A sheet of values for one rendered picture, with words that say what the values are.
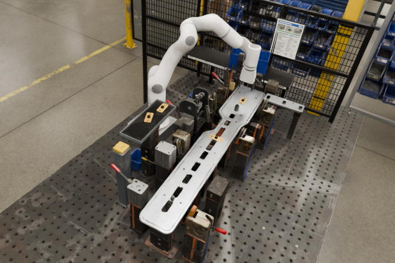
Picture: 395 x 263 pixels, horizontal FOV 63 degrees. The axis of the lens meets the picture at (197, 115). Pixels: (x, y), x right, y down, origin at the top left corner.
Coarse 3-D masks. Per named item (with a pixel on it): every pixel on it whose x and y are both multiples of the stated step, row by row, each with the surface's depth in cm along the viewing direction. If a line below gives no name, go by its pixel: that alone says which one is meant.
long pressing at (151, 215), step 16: (240, 96) 239; (256, 96) 241; (224, 112) 222; (240, 112) 224; (240, 128) 212; (208, 144) 196; (224, 144) 197; (192, 160) 185; (208, 160) 186; (176, 176) 175; (192, 176) 176; (208, 176) 177; (160, 192) 166; (192, 192) 168; (144, 208) 157; (160, 208) 158; (176, 208) 159; (160, 224) 152; (176, 224) 153
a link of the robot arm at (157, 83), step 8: (192, 24) 197; (184, 32) 190; (192, 32) 189; (184, 40) 189; (192, 40) 189; (176, 48) 197; (184, 48) 194; (192, 48) 195; (168, 56) 203; (176, 56) 202; (160, 64) 206; (168, 64) 204; (176, 64) 207; (160, 72) 206; (168, 72) 207; (152, 80) 207; (160, 80) 207; (168, 80) 209; (152, 88) 208; (160, 88) 208
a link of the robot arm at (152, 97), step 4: (152, 68) 218; (156, 68) 217; (152, 72) 214; (148, 76) 217; (148, 88) 224; (148, 92) 224; (164, 92) 224; (148, 96) 224; (152, 96) 221; (156, 96) 220; (160, 96) 221; (164, 96) 223; (148, 100) 226; (152, 100) 221; (164, 100) 224
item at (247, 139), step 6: (240, 138) 197; (246, 138) 197; (252, 138) 197; (240, 144) 199; (246, 144) 197; (252, 144) 197; (240, 150) 202; (246, 150) 200; (252, 150) 203; (240, 156) 205; (246, 156) 203; (240, 162) 208; (246, 162) 208; (234, 168) 213; (240, 168) 210; (246, 168) 210; (234, 174) 216; (240, 174) 213; (246, 174) 217
